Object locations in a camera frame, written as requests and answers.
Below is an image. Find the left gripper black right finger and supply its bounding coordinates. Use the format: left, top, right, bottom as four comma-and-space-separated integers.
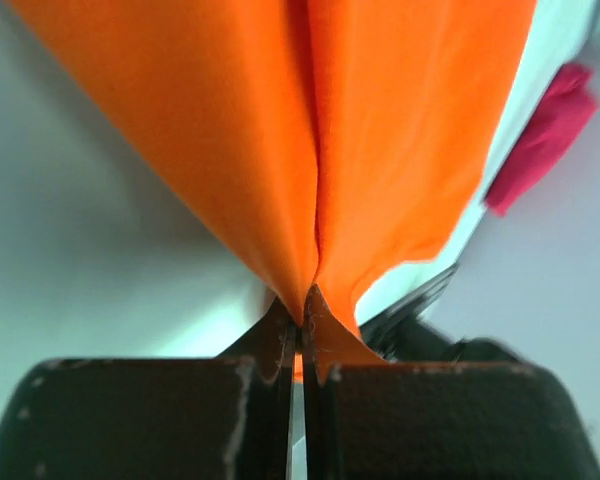
302, 287, 600, 479

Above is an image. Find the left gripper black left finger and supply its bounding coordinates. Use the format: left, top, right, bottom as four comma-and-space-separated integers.
0, 301, 296, 479

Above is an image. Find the orange t shirt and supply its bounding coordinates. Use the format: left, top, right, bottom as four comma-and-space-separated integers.
7, 0, 539, 351

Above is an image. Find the folded pink t shirt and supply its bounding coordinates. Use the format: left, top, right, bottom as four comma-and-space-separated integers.
484, 63, 598, 217

